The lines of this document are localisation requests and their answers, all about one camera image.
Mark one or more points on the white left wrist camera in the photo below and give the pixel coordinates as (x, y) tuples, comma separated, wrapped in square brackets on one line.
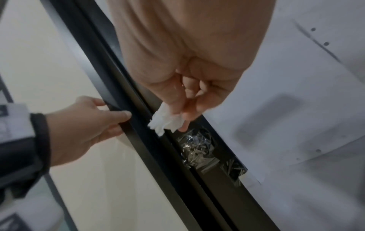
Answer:
[(34, 212)]

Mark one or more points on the crumpled clear tape patch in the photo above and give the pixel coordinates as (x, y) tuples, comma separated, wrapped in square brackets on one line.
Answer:
[(233, 171)]

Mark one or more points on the person's right hand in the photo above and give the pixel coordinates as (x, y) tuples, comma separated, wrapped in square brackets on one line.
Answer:
[(185, 45)]

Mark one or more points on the black framed glass partition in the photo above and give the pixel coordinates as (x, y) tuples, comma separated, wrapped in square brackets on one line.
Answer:
[(5, 90)]

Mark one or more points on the white tissue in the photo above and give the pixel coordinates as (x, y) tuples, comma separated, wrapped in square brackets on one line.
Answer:
[(165, 121)]

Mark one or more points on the person's left hand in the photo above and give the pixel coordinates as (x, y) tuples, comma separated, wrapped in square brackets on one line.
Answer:
[(79, 126)]

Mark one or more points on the white paper sheets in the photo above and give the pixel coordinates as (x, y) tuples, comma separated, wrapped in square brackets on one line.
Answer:
[(299, 90)]

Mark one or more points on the clear bag of screws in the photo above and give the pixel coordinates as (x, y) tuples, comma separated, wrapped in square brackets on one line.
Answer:
[(196, 149)]

